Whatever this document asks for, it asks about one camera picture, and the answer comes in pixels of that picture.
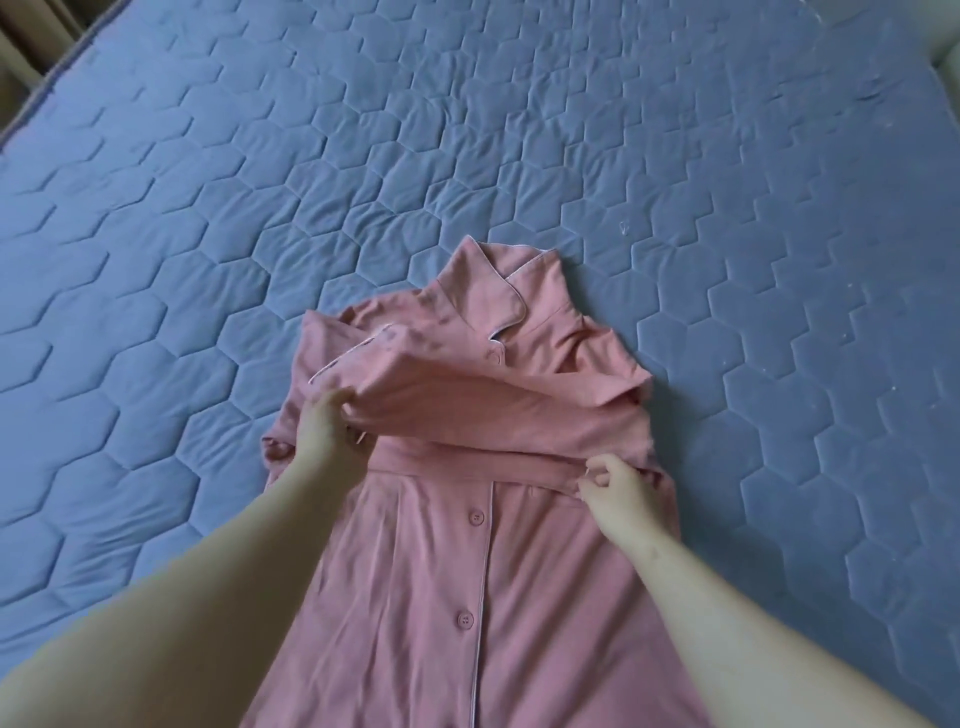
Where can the pink pajama shirt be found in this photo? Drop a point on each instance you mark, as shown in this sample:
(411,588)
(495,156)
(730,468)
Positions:
(480,600)

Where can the person's right hand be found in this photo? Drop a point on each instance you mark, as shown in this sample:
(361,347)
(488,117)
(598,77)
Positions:
(623,503)

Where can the person's right forearm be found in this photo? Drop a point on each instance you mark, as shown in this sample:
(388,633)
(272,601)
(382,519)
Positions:
(765,645)

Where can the person's left hand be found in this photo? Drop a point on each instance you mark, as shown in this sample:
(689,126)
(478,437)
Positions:
(323,443)

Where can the patterned curtain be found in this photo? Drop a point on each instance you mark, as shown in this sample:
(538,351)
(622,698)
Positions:
(38,38)

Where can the blue quilted mattress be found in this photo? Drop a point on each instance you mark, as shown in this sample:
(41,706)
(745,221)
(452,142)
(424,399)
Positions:
(675,180)

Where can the person's left forearm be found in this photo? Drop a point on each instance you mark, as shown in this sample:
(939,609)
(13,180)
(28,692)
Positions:
(165,615)

